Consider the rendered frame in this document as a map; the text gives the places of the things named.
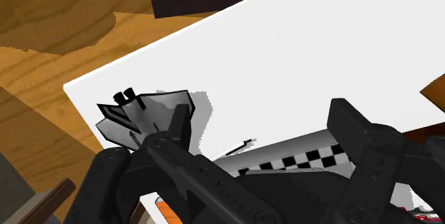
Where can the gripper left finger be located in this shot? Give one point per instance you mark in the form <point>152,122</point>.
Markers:
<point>194,178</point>

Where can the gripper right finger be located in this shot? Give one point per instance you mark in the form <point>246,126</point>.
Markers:
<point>373,153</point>

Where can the white pen with black tip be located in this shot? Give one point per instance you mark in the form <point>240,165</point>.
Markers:
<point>229,151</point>

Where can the orange and white object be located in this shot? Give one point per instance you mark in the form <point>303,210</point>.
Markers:
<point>167,213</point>

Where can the grey box with checkered band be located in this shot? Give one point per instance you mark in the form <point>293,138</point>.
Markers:
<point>306,150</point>

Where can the grey toy jet plane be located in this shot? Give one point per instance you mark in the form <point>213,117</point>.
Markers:
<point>149,115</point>

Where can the red and white object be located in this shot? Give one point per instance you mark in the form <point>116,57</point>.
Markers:
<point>422,215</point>

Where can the brown wooden object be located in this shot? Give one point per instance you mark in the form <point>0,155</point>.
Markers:
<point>436,93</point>

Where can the white table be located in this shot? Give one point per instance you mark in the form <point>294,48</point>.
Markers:
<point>295,59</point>

